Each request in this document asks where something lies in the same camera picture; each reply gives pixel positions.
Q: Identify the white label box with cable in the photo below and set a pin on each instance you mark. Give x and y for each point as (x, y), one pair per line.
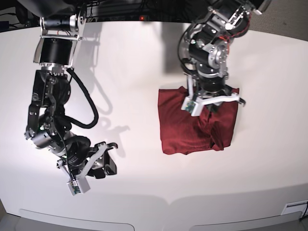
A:
(301, 206)

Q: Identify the black power strip red switch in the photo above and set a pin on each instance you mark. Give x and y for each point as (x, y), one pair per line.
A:
(142, 18)

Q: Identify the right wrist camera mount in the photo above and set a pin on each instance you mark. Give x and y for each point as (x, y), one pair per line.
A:
(80, 184)

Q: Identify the red long-sleeve T-shirt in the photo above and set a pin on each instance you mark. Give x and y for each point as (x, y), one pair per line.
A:
(184, 134)

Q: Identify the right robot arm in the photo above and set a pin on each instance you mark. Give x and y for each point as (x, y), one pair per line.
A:
(62, 24)

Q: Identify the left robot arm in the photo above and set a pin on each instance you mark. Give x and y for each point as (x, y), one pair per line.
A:
(204, 47)

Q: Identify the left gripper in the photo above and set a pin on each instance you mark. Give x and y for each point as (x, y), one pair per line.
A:
(210, 86)

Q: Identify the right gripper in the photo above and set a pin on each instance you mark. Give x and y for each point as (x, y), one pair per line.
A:
(76, 153)

